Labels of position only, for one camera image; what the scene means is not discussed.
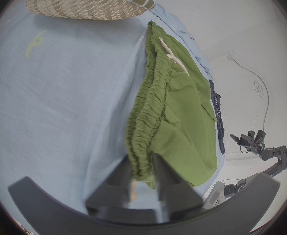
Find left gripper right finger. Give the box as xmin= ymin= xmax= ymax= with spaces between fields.
xmin=151 ymin=152 xmax=205 ymax=211

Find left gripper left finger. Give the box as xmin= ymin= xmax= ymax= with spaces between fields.
xmin=85 ymin=153 xmax=134 ymax=209

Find green shorts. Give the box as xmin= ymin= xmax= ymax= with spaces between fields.
xmin=125 ymin=21 xmax=218 ymax=189

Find bed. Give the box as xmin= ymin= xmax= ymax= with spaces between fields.
xmin=0 ymin=1 xmax=270 ymax=221

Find round woven basket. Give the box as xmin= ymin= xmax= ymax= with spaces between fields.
xmin=25 ymin=0 xmax=156 ymax=21

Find dark blue T-shirt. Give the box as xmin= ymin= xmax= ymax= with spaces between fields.
xmin=208 ymin=79 xmax=226 ymax=155

